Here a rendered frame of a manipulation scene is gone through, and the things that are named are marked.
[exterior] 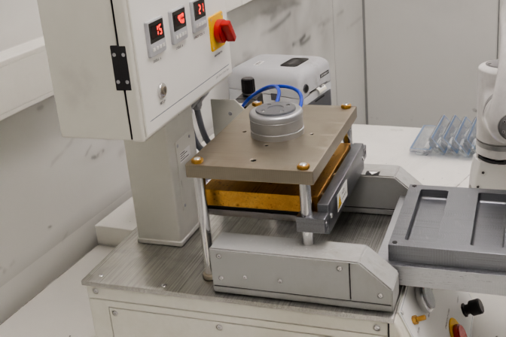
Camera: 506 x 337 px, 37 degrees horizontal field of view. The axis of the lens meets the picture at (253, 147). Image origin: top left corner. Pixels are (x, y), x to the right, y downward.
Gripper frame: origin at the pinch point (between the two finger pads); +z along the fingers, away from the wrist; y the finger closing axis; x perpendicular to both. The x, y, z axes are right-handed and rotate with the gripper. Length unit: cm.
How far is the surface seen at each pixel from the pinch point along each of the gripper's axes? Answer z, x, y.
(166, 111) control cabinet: -35, 27, 51
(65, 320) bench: 8, 14, 78
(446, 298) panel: -1.1, 22.7, 12.4
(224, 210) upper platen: -20, 29, 44
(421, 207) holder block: -15.6, 20.6, 15.9
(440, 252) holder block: -16.6, 36.0, 15.3
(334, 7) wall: -8, -184, 27
